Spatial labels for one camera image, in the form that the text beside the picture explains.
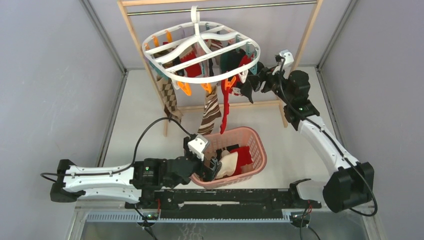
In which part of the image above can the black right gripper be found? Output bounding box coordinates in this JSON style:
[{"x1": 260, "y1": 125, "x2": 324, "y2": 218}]
[{"x1": 247, "y1": 64, "x2": 294, "y2": 106}]

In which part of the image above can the cream white sock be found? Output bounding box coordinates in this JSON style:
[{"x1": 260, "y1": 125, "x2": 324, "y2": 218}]
[{"x1": 215, "y1": 150, "x2": 239, "y2": 179}]

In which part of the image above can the black sock with beige stripes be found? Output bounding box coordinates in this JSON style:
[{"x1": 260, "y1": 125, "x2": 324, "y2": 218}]
[{"x1": 216, "y1": 144, "x2": 240, "y2": 154}]

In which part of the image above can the pink plastic laundry basket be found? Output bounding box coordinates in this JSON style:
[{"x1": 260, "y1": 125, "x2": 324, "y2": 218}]
[{"x1": 190, "y1": 126, "x2": 267, "y2": 190}]

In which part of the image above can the wooden clothes rack frame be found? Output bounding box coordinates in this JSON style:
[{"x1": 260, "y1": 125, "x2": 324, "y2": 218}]
[{"x1": 116, "y1": 0, "x2": 324, "y2": 138}]

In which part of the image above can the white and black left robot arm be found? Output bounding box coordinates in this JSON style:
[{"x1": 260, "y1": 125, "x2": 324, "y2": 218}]
[{"x1": 49, "y1": 156, "x2": 222, "y2": 209}]

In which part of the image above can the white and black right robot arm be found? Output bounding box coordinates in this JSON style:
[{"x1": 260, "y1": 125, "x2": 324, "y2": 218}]
[{"x1": 241, "y1": 63, "x2": 378, "y2": 216}]

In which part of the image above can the white round clip hanger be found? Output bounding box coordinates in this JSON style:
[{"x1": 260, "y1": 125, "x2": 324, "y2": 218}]
[{"x1": 141, "y1": 5, "x2": 261, "y2": 88}]

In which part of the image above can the dark green patterned sock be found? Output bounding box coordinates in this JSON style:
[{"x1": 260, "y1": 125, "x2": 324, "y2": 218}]
[{"x1": 219, "y1": 50, "x2": 240, "y2": 74}]

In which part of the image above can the long thin red sock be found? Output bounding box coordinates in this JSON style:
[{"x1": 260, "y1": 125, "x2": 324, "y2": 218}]
[{"x1": 220, "y1": 80, "x2": 231, "y2": 134}]

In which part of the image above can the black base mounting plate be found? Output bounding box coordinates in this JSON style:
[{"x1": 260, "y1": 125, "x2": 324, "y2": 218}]
[{"x1": 125, "y1": 188, "x2": 322, "y2": 220}]

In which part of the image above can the red sock with dark toe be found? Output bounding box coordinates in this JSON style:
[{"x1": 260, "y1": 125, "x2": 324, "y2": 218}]
[{"x1": 180, "y1": 51, "x2": 204, "y2": 79}]

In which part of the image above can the metal hanging rod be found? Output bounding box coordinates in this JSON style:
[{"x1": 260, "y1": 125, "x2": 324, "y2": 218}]
[{"x1": 126, "y1": 0, "x2": 318, "y2": 17}]

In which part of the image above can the beige argyle pattern sock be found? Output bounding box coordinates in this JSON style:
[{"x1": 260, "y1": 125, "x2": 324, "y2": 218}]
[{"x1": 156, "y1": 76, "x2": 183, "y2": 123}]

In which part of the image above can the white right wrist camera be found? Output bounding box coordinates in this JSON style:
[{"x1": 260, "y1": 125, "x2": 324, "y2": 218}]
[{"x1": 272, "y1": 49, "x2": 294, "y2": 75}]

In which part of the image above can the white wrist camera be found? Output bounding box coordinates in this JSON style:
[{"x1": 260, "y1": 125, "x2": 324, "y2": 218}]
[
  {"x1": 187, "y1": 134, "x2": 210, "y2": 162},
  {"x1": 272, "y1": 49, "x2": 294, "y2": 75}
]

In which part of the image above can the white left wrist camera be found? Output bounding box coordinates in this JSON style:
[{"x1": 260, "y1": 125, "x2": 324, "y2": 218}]
[{"x1": 187, "y1": 134, "x2": 210, "y2": 162}]

